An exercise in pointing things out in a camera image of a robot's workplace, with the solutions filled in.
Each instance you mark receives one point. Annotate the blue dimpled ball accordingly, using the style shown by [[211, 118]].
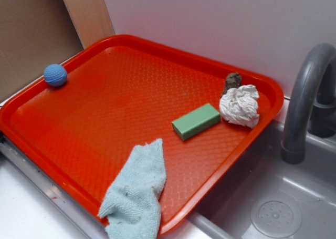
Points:
[[55, 75]]

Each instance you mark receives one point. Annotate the orange plastic tray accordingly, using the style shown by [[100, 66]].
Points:
[[125, 91]]

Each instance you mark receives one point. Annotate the grey plastic faucet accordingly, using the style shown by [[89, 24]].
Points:
[[312, 103]]

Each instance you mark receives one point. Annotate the light wooden board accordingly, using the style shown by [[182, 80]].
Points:
[[90, 19]]

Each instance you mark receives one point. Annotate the green rectangular block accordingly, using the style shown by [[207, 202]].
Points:
[[196, 121]]

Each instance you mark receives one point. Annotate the brown rock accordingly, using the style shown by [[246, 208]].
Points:
[[233, 80]]

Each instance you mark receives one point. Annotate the brown cardboard panel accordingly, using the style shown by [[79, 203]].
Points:
[[34, 34]]

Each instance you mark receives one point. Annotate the crumpled white paper towel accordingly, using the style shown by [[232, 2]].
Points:
[[240, 106]]

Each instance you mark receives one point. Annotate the grey plastic sink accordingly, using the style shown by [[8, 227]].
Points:
[[261, 196]]

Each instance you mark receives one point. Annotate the light blue microfiber cloth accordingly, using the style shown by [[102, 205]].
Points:
[[131, 203]]

